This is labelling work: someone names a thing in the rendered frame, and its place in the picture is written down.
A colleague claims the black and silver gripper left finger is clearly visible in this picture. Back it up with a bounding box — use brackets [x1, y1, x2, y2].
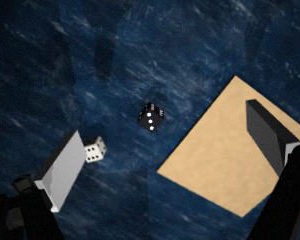
[0, 130, 87, 240]

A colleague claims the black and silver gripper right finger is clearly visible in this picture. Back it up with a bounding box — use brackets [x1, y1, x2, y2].
[246, 99, 300, 240]

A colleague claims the tan flat mat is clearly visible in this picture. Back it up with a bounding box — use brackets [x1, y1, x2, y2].
[157, 75, 300, 217]

